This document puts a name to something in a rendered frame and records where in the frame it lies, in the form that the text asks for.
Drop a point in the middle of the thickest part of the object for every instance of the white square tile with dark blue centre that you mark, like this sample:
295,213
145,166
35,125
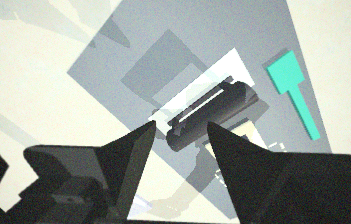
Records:
246,131

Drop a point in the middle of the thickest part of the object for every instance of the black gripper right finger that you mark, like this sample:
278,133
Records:
254,175

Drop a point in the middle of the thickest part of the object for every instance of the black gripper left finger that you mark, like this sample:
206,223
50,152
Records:
117,166

